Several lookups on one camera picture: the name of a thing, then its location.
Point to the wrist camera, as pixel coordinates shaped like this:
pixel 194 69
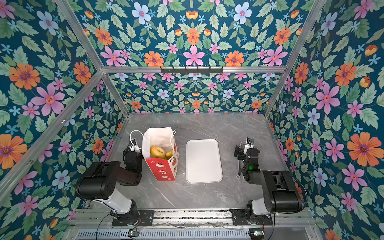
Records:
pixel 133 147
pixel 248 145

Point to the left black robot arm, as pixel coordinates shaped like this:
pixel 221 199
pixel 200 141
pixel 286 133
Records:
pixel 98 184

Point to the white rectangular tray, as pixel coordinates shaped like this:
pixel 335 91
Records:
pixel 203 162

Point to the red white paper bag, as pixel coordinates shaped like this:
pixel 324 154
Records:
pixel 162 169

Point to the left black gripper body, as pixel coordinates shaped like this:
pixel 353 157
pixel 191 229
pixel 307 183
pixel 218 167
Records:
pixel 133 153

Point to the black hook rack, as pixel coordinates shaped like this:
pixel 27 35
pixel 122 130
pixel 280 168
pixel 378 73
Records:
pixel 191 70

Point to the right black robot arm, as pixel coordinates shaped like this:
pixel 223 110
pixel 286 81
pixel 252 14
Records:
pixel 280 194

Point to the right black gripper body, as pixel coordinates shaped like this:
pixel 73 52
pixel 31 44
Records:
pixel 242 151

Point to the yellow fake bagel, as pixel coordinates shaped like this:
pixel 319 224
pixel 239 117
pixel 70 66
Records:
pixel 157 152

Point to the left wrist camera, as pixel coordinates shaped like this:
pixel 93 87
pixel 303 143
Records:
pixel 133 147

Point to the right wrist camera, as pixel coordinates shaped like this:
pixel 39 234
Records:
pixel 248 145

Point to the yellow fake ring bread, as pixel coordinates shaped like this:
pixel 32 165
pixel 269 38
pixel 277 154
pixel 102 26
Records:
pixel 169 154

